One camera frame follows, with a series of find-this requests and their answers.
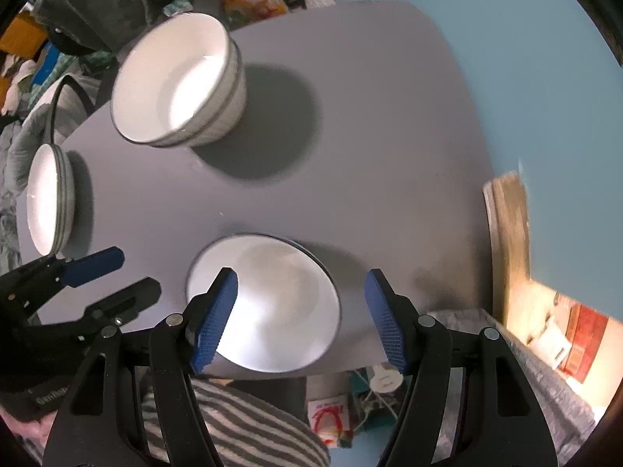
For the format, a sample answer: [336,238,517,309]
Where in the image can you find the white plug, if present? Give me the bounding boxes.
[367,365,407,392]

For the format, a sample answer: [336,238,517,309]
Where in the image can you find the wooden board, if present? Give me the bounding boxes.
[482,170,533,332]

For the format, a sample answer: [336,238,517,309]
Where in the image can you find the white plate with black rim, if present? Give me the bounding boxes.
[51,150,77,254]
[26,143,69,256]

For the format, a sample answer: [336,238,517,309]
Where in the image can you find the blue box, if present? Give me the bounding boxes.
[33,44,65,84]

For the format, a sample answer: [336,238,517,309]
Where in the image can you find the orange box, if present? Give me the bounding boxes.
[0,12,49,54]

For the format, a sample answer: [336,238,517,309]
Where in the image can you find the person's left forearm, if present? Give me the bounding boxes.
[0,409,49,453]

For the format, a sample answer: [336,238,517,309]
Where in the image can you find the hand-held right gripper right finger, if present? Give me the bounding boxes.
[365,269,558,467]

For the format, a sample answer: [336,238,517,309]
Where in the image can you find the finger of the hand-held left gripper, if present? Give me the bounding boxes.
[73,277,162,336]
[53,246,125,289]

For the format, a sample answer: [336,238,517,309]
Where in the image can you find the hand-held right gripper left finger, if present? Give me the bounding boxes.
[43,267,239,467]

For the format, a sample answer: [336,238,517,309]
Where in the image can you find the grey crumpled blanket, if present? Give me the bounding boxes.
[0,121,35,263]

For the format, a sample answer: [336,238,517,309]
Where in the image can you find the orange packet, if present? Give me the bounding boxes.
[224,0,289,25]

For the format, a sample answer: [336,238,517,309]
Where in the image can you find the red box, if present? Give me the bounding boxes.
[565,302,609,383]

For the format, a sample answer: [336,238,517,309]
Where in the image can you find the person's striped grey clothing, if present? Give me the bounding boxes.
[141,377,332,467]

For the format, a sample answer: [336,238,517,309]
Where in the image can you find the white paper sheet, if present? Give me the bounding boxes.
[528,316,570,365]

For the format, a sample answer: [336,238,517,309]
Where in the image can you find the red and white packet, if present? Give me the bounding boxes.
[308,396,354,448]

